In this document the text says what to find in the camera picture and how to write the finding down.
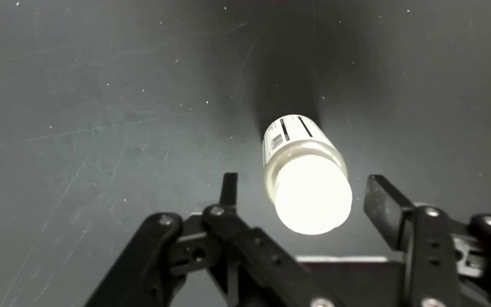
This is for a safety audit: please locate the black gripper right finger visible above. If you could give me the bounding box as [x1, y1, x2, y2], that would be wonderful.
[362, 174, 491, 307]

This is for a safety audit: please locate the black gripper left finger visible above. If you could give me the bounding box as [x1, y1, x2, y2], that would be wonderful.
[85, 173, 344, 307]

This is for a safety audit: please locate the white plastic bottle with label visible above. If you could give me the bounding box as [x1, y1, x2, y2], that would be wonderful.
[260, 113, 354, 238]

